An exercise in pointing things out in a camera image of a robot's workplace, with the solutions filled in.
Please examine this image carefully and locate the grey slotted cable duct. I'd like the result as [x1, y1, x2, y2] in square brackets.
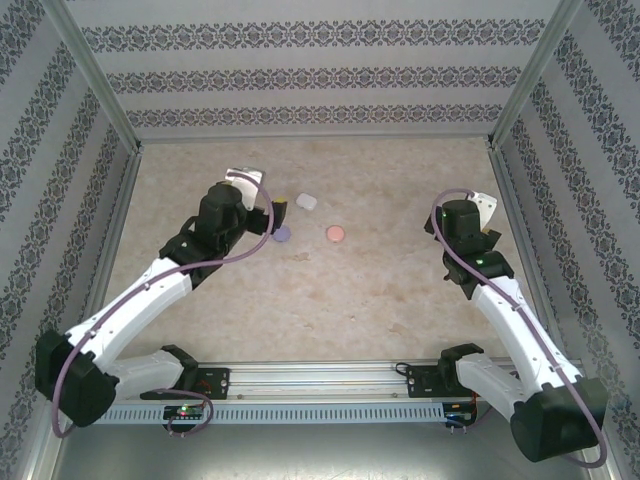
[67, 403, 447, 425]

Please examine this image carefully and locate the aluminium table side rail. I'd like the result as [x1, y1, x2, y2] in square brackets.
[485, 139, 584, 361]
[69, 142, 146, 341]

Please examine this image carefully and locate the aluminium corner frame post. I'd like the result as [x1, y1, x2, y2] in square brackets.
[487, 0, 586, 150]
[42, 0, 144, 151]

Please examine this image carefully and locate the grey metal base sheet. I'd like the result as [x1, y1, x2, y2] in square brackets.
[47, 418, 609, 480]

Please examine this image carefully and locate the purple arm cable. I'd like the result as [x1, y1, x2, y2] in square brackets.
[51, 169, 277, 439]
[432, 187, 611, 469]

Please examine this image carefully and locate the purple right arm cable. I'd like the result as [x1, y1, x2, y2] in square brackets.
[432, 187, 611, 469]

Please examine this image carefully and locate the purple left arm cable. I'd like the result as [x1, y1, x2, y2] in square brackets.
[51, 169, 277, 439]

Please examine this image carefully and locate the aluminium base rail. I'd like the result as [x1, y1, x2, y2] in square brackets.
[49, 360, 584, 404]

